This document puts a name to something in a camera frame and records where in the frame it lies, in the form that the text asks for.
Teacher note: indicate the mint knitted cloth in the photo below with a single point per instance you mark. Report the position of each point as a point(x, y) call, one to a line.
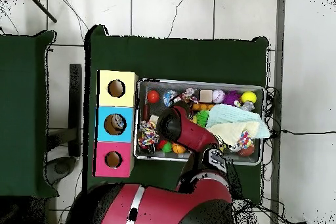
point(231, 114)

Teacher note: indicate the cream knitted cloth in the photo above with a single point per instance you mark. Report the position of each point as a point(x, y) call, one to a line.
point(233, 132)

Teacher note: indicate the multicoloured patterned cloth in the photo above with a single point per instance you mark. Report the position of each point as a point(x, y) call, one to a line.
point(245, 140)

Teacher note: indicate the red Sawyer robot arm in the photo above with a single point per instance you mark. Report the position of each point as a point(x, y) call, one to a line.
point(186, 129)

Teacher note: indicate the wooden box with three holes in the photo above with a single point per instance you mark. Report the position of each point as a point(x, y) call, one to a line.
point(115, 113)

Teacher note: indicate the clear shallow mesh bin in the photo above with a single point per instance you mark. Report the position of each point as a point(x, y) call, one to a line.
point(252, 160)

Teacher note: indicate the red maraca rattle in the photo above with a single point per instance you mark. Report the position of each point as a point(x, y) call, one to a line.
point(153, 96)

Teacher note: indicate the floral patterned fabric knot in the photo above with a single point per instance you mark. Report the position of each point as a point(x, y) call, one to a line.
point(189, 96)

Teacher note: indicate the small orange basketball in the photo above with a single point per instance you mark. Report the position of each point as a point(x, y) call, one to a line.
point(178, 149)

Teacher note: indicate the dark green tablecloth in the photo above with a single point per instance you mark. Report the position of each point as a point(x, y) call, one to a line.
point(184, 61)

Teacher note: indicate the white baseball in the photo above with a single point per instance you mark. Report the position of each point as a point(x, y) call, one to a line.
point(218, 96)

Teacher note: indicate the purple monster toy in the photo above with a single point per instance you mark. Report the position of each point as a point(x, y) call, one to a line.
point(231, 98)

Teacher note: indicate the yellow ball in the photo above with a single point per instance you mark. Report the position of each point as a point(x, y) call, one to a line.
point(249, 97)

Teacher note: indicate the black panel stand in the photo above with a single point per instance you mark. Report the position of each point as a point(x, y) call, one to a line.
point(75, 103)

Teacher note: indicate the grey round stand base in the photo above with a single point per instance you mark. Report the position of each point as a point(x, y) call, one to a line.
point(63, 167)

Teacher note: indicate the dark green side cloth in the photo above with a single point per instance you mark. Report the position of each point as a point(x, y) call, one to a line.
point(26, 77)

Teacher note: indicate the black rod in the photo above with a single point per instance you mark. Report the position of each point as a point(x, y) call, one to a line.
point(42, 7)

